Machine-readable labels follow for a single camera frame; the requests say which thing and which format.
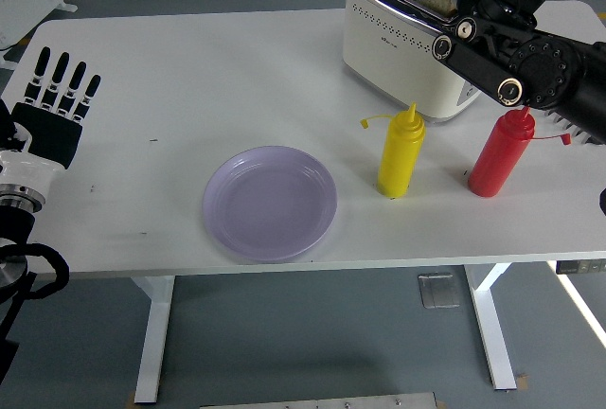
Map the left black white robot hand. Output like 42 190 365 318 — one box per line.
0 45 102 203

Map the purple round plate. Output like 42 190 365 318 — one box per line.
201 144 338 263

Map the grey metal base plate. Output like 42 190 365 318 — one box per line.
199 392 439 409

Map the dark table control panel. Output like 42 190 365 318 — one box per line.
556 260 606 276

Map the cream two-slot toaster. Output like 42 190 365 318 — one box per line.
342 0 484 125

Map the red squeeze bottle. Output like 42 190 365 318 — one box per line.
467 105 573 199

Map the white table leg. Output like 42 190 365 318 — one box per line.
462 262 518 391
130 275 176 404

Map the metal floor outlet cover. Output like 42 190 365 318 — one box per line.
417 272 461 309

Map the silver metal toast rack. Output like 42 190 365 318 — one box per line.
546 113 606 146

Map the yellow squeeze bottle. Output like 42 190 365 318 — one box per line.
360 102 427 200

